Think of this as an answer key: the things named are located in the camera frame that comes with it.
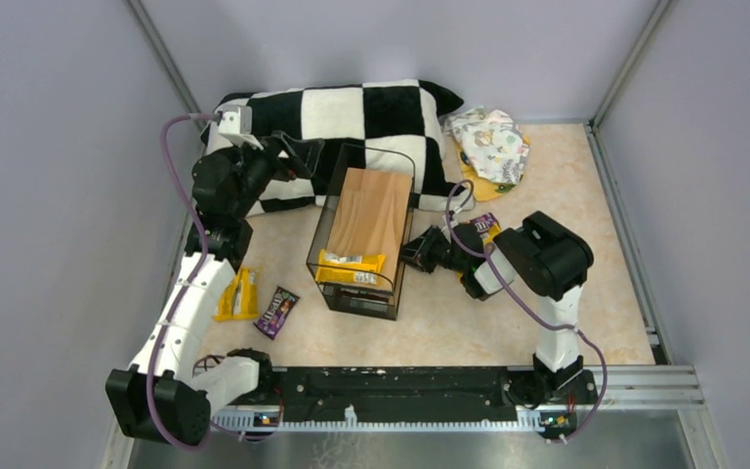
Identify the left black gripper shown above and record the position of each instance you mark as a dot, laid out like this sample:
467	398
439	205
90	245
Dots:
285	165

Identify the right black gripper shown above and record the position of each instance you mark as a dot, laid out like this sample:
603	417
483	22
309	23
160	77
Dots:
431	248

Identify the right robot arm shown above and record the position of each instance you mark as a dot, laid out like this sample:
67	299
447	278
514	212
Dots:
552	262

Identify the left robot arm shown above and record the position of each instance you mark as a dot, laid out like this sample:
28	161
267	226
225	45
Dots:
157	397

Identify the yellow candy bag on shelf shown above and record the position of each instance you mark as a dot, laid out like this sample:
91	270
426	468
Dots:
356	269

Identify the yellow candy bag back side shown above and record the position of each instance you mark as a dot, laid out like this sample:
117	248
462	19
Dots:
489	234

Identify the purple M&M candy bag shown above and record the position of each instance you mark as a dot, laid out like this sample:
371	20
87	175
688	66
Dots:
272	319

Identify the yellow candy bag left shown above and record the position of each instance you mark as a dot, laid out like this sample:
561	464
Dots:
239	300

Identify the purple brown M&M bag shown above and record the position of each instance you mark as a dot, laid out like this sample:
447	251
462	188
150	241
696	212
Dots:
486	225

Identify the yellow cloth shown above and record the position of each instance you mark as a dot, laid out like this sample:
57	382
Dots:
478	184

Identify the black white checkered pillow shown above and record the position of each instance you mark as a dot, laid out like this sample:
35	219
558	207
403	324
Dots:
385	126

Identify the patterned white cloth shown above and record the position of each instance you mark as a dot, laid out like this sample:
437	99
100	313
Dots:
465	126

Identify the black wire shelf wooden top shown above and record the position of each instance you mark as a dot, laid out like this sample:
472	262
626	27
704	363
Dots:
367	210

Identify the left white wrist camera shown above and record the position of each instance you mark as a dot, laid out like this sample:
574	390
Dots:
234	123

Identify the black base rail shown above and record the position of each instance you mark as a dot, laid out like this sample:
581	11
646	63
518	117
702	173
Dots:
423	399

